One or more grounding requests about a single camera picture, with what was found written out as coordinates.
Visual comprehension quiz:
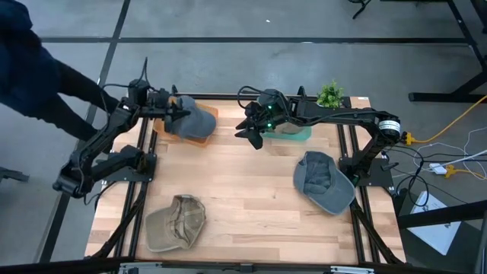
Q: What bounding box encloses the person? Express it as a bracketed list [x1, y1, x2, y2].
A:
[0, 0, 121, 144]

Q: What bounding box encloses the silver frame bracket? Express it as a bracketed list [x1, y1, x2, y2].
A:
[329, 266, 376, 274]
[118, 261, 164, 274]

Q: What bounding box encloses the small green potted plant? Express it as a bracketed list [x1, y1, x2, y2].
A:
[317, 79, 345, 110]

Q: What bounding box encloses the orange plastic bin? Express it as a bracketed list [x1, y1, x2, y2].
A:
[153, 94, 220, 148]

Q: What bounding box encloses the black floor stand foot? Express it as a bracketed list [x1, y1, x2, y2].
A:
[0, 166, 30, 184]

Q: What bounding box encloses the black metal beam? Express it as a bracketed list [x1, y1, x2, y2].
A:
[397, 199, 487, 230]

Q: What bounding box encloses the tan baseball cap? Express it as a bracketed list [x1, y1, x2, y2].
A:
[144, 194, 207, 253]
[272, 120, 305, 135]

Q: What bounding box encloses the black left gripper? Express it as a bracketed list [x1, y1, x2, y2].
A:
[146, 88, 191, 135]

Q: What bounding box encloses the grey baseball cap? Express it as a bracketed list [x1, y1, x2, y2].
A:
[166, 94, 218, 140]
[292, 150, 357, 216]

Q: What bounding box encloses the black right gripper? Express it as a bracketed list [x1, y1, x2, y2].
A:
[234, 88, 292, 151]

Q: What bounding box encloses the yellow extension cable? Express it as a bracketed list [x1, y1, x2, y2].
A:
[405, 94, 487, 146]

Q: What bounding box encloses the white cable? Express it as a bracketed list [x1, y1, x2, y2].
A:
[443, 148, 487, 167]

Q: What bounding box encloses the black chair base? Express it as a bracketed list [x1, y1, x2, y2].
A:
[348, 0, 374, 20]

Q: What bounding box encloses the teal plastic bin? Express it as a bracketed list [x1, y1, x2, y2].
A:
[260, 94, 313, 142]

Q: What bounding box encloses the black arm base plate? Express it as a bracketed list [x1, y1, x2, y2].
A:
[101, 151, 157, 183]
[339, 156, 394, 188]

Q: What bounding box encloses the black desk frame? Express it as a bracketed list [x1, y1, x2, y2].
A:
[409, 0, 487, 104]

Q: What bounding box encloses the black aluminium table frame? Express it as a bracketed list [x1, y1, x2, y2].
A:
[0, 84, 457, 274]

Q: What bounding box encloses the yellow power plug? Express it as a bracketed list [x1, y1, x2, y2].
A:
[444, 164, 487, 180]

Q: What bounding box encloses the white cardboard box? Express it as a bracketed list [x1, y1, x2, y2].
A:
[407, 190, 462, 256]

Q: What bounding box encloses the white power strip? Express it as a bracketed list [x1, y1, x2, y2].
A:
[428, 162, 448, 176]

